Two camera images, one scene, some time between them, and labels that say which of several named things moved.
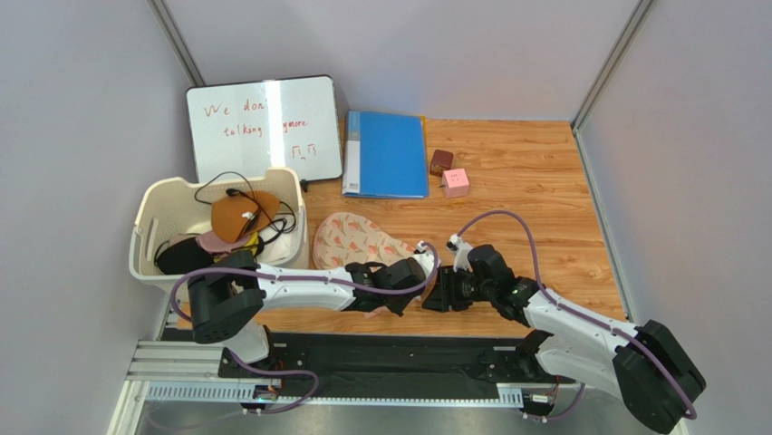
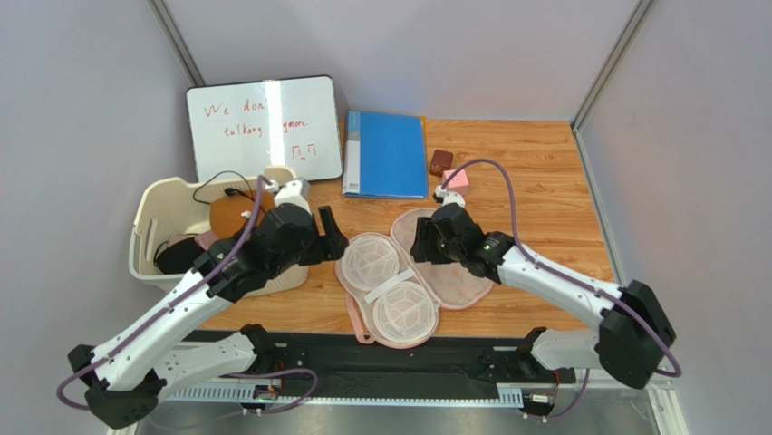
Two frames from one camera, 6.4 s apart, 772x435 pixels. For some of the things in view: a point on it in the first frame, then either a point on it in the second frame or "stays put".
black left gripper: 399,307 → 327,246
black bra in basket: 182,256 stays put
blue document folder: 385,155 stays put
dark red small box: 441,161 stays put
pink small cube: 456,183 stays put
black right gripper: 449,290 → 426,242
